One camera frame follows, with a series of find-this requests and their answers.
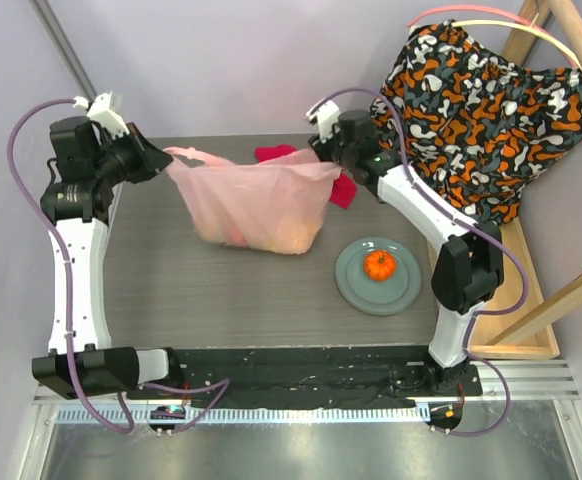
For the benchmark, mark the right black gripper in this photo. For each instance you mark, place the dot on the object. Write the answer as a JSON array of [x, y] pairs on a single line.
[[334, 151]]

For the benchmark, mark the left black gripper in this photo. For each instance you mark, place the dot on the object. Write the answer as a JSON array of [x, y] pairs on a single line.
[[149, 161]]

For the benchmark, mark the pink plastic bag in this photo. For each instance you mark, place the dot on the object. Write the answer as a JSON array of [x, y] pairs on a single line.
[[240, 205]]

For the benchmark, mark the orange fake pumpkin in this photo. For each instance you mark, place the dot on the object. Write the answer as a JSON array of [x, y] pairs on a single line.
[[380, 265]]

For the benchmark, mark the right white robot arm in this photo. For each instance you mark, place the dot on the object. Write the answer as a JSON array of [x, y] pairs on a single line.
[[469, 266]]

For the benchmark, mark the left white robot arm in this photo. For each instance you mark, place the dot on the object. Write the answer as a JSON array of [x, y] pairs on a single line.
[[93, 154]]

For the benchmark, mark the orange fake fruit in bag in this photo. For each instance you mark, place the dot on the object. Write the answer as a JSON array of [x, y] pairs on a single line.
[[294, 236]]

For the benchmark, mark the red cloth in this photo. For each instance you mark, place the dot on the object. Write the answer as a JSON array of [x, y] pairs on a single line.
[[343, 190]]

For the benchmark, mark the patterned orange black fabric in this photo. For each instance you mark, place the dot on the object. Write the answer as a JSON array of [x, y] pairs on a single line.
[[477, 128]]

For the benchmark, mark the grey-green plate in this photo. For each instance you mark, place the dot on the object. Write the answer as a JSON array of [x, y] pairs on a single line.
[[377, 298]]

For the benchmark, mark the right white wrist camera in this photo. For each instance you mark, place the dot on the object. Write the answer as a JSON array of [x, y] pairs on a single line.
[[324, 115]]

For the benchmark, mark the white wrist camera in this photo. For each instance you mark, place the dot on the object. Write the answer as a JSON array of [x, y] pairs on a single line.
[[324, 115], [103, 110]]

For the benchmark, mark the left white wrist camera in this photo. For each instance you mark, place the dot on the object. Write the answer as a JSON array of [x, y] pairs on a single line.
[[103, 110]]

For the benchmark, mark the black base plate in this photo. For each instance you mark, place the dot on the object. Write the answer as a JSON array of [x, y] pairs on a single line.
[[301, 372]]

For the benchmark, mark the aluminium rail frame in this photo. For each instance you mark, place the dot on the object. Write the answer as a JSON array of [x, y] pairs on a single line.
[[180, 408]]

